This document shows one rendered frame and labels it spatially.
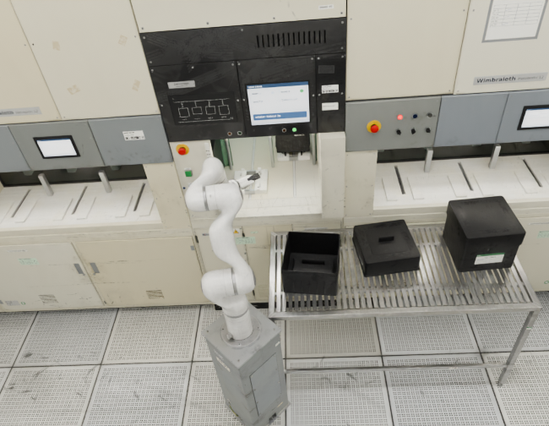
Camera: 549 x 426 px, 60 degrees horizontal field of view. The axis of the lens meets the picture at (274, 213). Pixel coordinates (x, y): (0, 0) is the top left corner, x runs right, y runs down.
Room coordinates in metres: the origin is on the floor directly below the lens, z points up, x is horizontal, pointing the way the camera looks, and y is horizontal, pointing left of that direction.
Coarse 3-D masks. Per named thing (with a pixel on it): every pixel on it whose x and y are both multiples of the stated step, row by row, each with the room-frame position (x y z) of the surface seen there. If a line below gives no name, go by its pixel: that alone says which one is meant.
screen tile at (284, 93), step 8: (296, 88) 1.99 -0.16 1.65; (304, 88) 1.99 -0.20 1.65; (280, 96) 2.00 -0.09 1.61; (288, 96) 1.99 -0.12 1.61; (296, 96) 1.99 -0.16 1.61; (304, 96) 1.99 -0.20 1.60; (280, 104) 2.00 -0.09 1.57; (288, 104) 1.99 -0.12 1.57; (296, 104) 1.99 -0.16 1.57; (304, 104) 1.99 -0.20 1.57
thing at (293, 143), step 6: (276, 138) 2.52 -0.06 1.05; (282, 138) 2.52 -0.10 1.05; (288, 138) 2.51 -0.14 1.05; (294, 138) 2.51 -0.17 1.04; (300, 138) 2.51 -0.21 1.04; (306, 138) 2.50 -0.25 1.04; (276, 144) 2.52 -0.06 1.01; (282, 144) 2.52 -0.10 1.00; (288, 144) 2.51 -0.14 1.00; (294, 144) 2.51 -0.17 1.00; (300, 144) 2.51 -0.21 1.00; (306, 144) 2.50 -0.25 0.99; (276, 150) 2.52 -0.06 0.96; (282, 150) 2.52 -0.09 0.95; (288, 150) 2.51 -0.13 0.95; (294, 150) 2.51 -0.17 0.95; (300, 150) 2.51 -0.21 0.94; (306, 150) 2.50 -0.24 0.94
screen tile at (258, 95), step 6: (258, 90) 2.01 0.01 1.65; (264, 90) 2.00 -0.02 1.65; (276, 90) 2.00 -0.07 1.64; (252, 96) 2.01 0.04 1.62; (258, 96) 2.01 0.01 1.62; (264, 96) 2.00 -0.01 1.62; (270, 96) 2.00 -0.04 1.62; (276, 96) 2.00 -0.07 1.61; (252, 102) 2.01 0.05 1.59; (270, 102) 2.00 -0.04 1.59; (276, 102) 2.00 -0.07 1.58; (258, 108) 2.01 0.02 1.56; (264, 108) 2.01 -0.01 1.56; (270, 108) 2.00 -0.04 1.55; (276, 108) 2.00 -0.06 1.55
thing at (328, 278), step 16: (288, 240) 1.77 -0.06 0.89; (304, 240) 1.78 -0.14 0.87; (320, 240) 1.76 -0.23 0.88; (336, 240) 1.74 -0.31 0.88; (288, 256) 1.73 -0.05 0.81; (304, 256) 1.76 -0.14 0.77; (320, 256) 1.75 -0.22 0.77; (336, 256) 1.73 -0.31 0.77; (288, 272) 1.53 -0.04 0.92; (304, 272) 1.51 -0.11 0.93; (320, 272) 1.49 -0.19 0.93; (336, 272) 1.48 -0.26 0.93; (288, 288) 1.53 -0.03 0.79; (304, 288) 1.51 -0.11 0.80; (320, 288) 1.49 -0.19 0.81; (336, 288) 1.48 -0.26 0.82
